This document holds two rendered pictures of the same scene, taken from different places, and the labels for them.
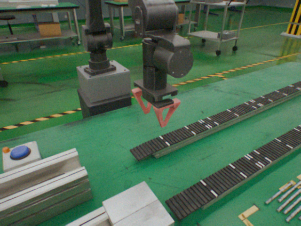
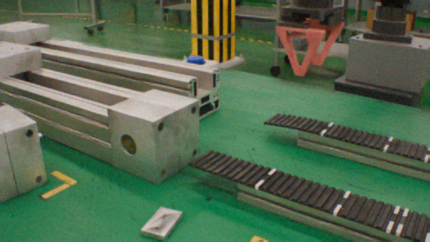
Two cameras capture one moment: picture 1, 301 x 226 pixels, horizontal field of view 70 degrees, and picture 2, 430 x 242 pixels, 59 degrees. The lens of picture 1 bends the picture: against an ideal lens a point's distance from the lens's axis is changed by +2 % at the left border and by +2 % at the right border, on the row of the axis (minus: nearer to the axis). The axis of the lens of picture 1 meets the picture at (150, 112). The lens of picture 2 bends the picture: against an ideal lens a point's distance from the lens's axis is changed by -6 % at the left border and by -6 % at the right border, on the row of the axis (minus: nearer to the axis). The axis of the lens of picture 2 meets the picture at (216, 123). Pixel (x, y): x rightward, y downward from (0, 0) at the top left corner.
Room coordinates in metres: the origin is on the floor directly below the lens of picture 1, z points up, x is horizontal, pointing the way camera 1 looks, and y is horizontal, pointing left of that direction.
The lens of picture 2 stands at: (0.09, -0.51, 1.08)
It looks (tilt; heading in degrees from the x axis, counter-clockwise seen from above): 23 degrees down; 66
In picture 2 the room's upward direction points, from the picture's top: straight up
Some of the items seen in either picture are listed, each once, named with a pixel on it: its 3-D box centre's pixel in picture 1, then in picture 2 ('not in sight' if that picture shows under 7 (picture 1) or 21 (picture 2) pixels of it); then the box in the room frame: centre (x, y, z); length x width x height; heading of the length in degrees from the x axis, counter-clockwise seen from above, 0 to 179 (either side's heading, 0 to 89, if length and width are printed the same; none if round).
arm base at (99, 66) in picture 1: (99, 61); (390, 23); (0.89, 0.22, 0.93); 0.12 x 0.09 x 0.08; 129
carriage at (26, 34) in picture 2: not in sight; (18, 38); (0.02, 0.71, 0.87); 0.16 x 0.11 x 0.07; 122
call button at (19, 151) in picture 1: (20, 152); (195, 61); (0.41, 0.33, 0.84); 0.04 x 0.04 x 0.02
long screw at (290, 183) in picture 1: (279, 192); not in sight; (0.34, -0.31, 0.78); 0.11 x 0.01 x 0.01; 122
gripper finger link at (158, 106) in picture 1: (160, 108); (305, 43); (0.45, -0.02, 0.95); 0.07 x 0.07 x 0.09; 33
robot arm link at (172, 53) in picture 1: (166, 40); not in sight; (0.44, -0.03, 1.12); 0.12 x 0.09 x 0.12; 29
